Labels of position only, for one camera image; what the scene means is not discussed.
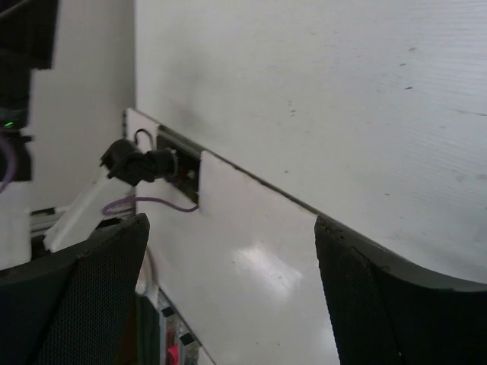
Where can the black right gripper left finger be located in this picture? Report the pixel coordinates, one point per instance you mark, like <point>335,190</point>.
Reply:
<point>70,307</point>

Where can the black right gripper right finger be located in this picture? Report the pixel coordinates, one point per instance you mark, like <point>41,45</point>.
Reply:
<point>387,310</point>

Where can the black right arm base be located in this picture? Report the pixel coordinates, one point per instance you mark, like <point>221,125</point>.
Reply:
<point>176,163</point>

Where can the white foam front board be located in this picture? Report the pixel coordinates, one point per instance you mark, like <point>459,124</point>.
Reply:
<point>238,270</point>

